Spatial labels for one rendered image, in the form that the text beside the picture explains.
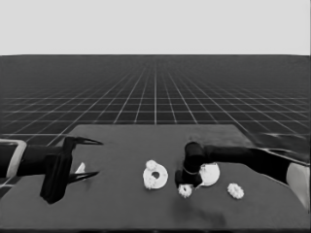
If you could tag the white toothed gear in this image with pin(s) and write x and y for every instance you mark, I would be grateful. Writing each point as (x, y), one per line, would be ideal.
(181, 192)
(147, 183)
(239, 193)
(148, 165)

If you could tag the large thick white disc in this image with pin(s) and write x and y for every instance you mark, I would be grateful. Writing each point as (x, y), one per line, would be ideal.
(210, 174)

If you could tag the white round pinned carrier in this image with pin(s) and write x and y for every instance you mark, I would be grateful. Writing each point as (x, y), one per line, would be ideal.
(163, 177)

